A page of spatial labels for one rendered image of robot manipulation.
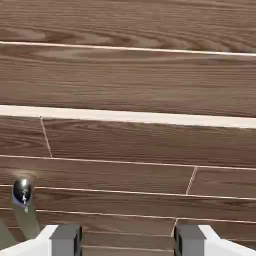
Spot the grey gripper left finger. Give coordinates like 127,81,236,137
0,223,83,256

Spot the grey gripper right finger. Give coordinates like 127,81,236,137
173,223,256,256

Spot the wooden cabinet door front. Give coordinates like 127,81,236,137
0,115,256,256

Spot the wooden cabinet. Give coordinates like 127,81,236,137
0,0,256,256

